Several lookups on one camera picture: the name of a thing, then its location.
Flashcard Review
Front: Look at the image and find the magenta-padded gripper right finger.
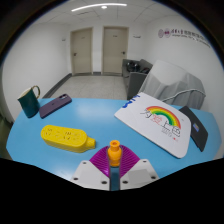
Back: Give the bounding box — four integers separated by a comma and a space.
118, 144, 160, 191

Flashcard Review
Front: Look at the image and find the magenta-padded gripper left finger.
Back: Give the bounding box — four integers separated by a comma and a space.
70, 144, 111, 192

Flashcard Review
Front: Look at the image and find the orange charger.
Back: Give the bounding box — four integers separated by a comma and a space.
107, 139, 122, 168

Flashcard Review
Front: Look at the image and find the white rainbow-print mouse pad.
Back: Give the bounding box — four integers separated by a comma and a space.
114, 92, 193, 159

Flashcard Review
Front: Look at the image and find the black notebook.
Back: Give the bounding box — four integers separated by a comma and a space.
178, 105, 209, 153

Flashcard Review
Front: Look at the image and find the purple smartphone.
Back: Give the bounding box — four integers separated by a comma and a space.
38, 93, 73, 120

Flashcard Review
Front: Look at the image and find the grey sofa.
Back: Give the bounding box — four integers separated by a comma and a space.
121, 58, 154, 100

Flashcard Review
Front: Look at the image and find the teal mug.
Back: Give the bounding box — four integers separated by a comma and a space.
17, 85, 42, 119

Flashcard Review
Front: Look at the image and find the grey cloth-covered furniture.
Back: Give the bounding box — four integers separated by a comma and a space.
138, 59, 207, 110

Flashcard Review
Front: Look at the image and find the beige door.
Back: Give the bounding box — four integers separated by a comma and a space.
69, 27, 94, 76
101, 26, 130, 75

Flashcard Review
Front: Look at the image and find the long ceiling light strip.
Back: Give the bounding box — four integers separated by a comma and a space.
70, 2, 128, 13

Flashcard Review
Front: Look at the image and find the purple wall sign lettering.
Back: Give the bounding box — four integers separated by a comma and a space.
157, 27, 212, 49

